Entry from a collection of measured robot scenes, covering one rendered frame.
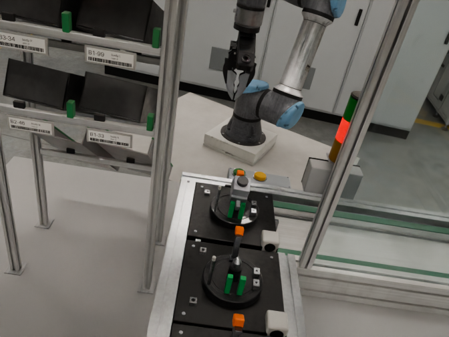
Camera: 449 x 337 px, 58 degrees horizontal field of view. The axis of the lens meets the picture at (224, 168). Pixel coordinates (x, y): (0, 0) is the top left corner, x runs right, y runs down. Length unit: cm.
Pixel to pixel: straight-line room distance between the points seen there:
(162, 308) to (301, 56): 98
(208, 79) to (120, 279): 328
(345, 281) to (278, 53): 312
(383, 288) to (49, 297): 84
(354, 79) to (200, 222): 322
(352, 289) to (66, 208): 85
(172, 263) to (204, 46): 326
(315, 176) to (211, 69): 329
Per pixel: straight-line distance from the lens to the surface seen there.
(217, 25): 402
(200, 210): 114
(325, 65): 407
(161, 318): 91
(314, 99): 418
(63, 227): 124
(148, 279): 104
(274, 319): 91
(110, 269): 112
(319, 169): 92
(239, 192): 106
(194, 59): 415
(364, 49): 407
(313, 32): 151
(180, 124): 179
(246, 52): 109
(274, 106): 151
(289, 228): 124
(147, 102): 84
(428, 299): 125
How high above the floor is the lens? 169
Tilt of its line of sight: 33 degrees down
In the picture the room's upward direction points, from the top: 11 degrees clockwise
